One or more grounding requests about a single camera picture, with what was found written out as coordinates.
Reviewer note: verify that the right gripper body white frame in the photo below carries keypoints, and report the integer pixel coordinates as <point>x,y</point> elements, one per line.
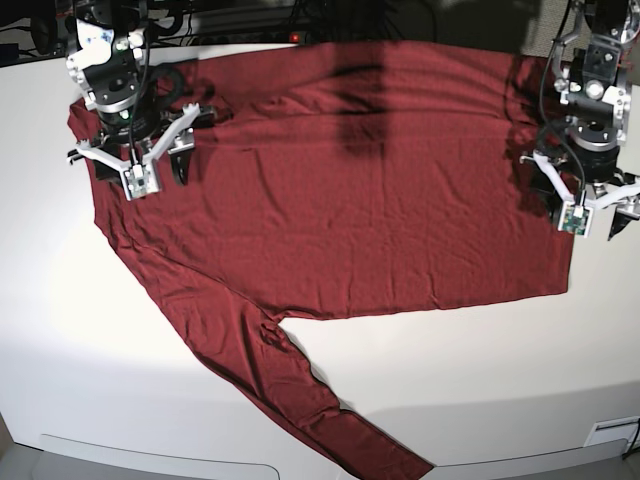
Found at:
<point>130,161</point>

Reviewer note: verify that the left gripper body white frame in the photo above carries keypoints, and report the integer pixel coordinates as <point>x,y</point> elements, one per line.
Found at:
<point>599,196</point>

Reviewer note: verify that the dark red long-sleeve shirt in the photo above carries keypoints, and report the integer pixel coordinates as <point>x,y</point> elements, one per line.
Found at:
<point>344,180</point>

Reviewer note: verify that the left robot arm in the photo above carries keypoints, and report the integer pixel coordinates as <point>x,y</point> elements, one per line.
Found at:
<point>575,155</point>

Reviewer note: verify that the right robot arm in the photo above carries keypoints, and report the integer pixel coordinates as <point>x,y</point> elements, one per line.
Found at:
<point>109,60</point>

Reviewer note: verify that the power strip with red light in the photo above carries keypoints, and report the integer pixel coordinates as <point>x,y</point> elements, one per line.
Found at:
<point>253,37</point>

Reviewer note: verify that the white label plate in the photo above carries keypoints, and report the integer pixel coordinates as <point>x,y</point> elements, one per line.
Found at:
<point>613,430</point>

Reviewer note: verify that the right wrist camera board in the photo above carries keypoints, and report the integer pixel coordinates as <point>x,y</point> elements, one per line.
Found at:
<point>140,181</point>

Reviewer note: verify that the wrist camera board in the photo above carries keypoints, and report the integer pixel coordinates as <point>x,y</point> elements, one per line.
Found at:
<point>140,181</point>
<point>575,219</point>

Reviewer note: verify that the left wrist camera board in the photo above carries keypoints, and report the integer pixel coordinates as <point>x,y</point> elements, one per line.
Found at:
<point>575,219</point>

